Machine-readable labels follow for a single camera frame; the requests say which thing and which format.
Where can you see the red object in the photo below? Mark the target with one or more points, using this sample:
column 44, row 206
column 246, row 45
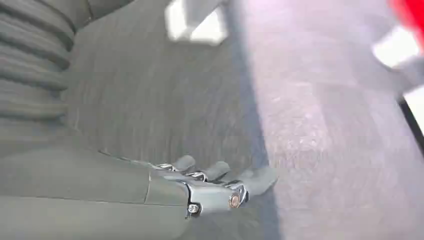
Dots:
column 410, row 13

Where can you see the white blurred block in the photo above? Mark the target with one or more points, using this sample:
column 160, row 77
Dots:
column 208, row 31

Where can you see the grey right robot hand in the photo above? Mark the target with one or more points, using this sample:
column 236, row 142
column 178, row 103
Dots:
column 82, row 198

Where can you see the white panel with black edge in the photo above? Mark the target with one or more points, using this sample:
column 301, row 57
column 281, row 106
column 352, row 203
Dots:
column 418, row 109

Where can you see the white and grey fixture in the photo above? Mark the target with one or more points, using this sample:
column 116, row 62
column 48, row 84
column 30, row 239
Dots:
column 396, row 48

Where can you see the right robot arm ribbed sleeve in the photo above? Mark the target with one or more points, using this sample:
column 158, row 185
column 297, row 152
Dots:
column 31, row 66

